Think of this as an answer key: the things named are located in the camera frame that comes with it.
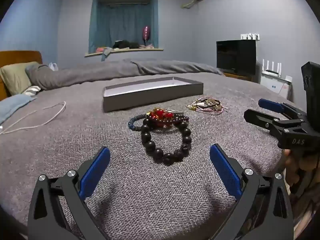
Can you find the white charging cable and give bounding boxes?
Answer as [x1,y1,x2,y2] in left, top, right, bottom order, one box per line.
[0,101,67,135]

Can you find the olive green pillow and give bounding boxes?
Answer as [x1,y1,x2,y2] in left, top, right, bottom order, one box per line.
[1,61,37,95]

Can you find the grey cardboard tray box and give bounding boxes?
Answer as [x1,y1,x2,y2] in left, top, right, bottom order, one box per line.
[103,76,204,113]

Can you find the person's right hand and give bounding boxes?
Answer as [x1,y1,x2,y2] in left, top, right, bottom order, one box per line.
[283,150,319,188]

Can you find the plaid sleeve forearm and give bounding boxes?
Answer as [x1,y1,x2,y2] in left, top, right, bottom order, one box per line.
[287,172,319,239]

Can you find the teal window curtain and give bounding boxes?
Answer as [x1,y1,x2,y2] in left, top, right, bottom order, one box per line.
[88,0,159,53]

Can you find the large black bead bracelet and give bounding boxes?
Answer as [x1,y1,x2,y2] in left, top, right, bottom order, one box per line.
[140,117,193,166]

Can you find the wooden window sill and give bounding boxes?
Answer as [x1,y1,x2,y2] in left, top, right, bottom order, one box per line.
[84,48,164,57]

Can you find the white wall hooks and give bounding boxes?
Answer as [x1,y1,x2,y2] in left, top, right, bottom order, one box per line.
[240,33,260,41]

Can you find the grey duvet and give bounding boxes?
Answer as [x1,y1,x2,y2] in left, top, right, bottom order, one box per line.
[25,60,223,90]

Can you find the black camera box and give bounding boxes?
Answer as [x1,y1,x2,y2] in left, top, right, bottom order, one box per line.
[301,61,320,132]

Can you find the black television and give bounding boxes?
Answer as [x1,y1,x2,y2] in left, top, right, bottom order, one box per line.
[216,40,257,75]

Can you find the striped pillow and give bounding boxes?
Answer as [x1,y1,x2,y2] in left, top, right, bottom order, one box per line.
[22,86,41,97]

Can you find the pink balloon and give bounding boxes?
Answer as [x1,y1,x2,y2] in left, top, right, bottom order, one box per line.
[142,26,150,46]

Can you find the grey bed cover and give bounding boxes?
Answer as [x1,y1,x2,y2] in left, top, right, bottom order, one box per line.
[1,73,283,239]

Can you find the wooden tv stand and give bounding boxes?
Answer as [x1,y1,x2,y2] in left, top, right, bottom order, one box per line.
[223,72,252,82]

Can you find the wooden headboard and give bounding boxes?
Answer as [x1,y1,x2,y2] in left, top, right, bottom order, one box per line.
[1,50,43,100]

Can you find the white plastic bag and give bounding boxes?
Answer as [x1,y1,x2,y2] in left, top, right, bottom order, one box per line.
[48,62,59,71]

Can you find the pink cord jewelry bundle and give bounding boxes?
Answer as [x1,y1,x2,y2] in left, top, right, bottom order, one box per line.
[186,96,228,115]

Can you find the light blue blanket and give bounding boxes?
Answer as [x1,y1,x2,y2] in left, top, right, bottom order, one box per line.
[0,94,36,124]

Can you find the white wifi router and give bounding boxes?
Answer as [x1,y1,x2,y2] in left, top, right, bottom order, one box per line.
[262,59,282,78]

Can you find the black clothes on sill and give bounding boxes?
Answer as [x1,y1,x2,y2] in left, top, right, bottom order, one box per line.
[113,40,140,49]

